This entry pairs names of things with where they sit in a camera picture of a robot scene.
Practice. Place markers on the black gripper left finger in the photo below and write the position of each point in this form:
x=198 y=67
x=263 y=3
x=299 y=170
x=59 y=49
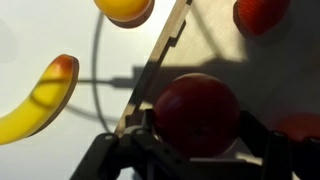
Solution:
x=133 y=156

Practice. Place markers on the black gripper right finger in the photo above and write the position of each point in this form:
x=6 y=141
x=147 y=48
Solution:
x=290 y=156

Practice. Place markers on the red apple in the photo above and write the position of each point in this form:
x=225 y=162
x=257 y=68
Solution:
x=196 y=113

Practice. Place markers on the light wooden slatted crate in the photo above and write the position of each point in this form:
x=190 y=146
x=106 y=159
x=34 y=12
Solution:
x=213 y=43

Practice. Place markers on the orange fruit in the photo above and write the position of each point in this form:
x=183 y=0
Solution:
x=300 y=126

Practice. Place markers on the yellow banana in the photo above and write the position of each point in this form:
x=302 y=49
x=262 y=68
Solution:
x=36 y=106

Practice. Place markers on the small red strawberry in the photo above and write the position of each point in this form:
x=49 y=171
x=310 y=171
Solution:
x=261 y=15

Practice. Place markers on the small yellow-orange fruit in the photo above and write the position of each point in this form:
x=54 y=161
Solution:
x=123 y=8

